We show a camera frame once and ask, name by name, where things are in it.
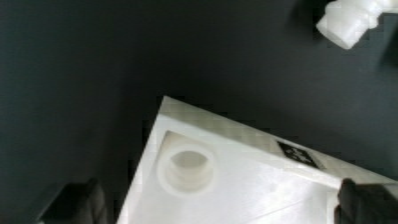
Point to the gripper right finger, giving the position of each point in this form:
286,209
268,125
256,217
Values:
366,203

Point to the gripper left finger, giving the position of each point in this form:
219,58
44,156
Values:
78,206

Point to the white leg far left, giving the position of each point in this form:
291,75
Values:
350,18

